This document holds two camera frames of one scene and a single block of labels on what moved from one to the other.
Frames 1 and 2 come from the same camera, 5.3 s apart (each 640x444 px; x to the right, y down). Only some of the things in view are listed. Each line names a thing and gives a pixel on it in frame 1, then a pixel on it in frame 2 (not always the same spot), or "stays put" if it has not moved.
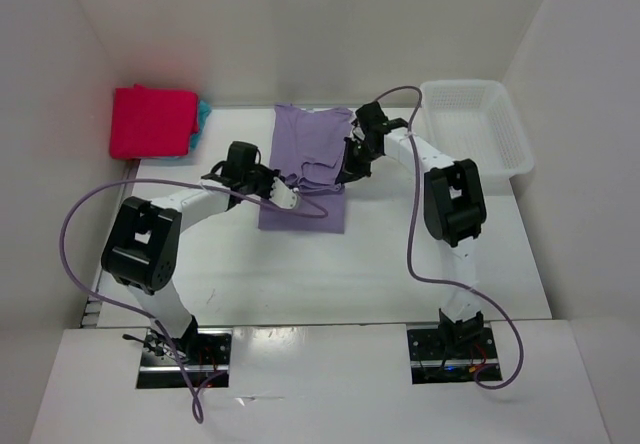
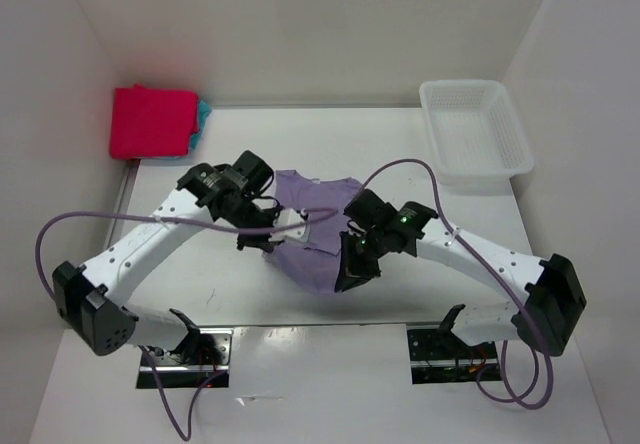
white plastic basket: [476, 120] stays put
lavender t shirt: [306, 146] -> [311, 265]
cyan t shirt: [203, 113] stays put
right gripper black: [350, 169] -> [353, 271]
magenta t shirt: [148, 123] stays put
